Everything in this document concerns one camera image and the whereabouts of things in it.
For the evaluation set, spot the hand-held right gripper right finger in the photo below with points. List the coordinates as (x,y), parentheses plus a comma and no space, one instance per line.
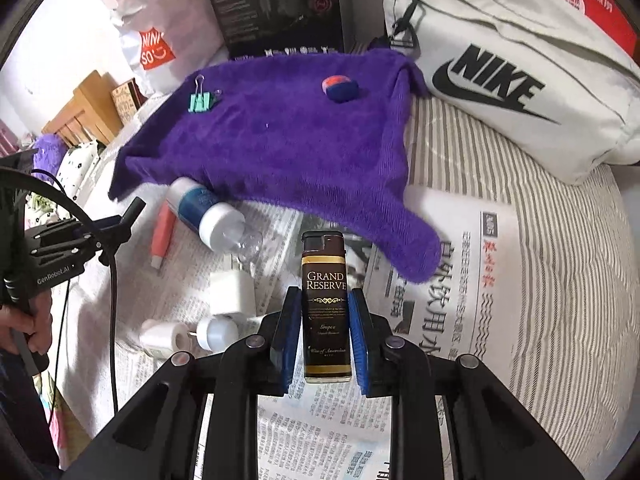
(359,355)

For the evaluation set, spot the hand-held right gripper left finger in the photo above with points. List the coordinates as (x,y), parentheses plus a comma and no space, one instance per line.
(290,355)

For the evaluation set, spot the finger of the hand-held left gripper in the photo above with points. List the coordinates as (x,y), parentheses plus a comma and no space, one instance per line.
(117,235)

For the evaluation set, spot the coral pink pen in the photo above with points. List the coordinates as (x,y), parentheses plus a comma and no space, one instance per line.
(162,240)

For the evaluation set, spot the dark brown lighter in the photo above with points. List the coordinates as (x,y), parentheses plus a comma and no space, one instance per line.
(325,310)

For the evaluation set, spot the white round knob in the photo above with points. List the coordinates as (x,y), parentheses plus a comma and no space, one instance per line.
(217,332)

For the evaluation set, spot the white charger plug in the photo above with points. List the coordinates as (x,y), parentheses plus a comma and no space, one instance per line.
(232,295)

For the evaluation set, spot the white bottle with blue label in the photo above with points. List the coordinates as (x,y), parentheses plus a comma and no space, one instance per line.
(200,205)

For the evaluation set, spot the white tape roll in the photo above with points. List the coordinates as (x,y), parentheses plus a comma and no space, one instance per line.
(162,337)

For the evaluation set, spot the clear plastic bottle cap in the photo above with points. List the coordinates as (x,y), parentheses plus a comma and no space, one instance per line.
(248,247)

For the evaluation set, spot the green binder clip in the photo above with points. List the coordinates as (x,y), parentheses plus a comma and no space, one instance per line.
(198,102)

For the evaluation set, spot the blue and pink round eraser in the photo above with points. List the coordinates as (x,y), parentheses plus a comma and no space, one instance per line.
(342,91)

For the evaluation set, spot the person's left hand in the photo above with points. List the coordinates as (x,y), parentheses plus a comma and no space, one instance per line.
(42,320)

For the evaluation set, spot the white dotted pillow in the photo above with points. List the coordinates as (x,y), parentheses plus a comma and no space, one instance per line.
(77,165)

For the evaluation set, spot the purple plush toy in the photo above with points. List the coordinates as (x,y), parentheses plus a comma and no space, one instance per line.
(47,152)

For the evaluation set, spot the newspaper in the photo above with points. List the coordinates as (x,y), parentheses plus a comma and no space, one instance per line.
(450,285)

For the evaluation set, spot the wooden headboard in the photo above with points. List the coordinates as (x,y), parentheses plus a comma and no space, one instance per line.
(85,105)

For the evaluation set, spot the small patterned wooden box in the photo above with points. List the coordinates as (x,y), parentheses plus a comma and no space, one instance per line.
(125,100)

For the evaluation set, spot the floral printed blanket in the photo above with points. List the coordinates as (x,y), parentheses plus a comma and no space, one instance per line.
(65,425)

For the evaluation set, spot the purple towel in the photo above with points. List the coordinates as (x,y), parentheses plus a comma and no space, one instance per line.
(280,145)

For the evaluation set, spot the striped bedsheet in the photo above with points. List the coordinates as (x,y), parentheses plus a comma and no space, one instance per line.
(565,285)

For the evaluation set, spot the white plastic shopping bag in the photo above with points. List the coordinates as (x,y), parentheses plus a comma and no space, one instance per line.
(165,15)

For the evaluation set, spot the black product box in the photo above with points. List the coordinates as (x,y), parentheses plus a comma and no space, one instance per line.
(260,10)

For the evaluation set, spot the white sling bag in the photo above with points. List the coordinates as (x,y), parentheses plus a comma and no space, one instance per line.
(500,35)

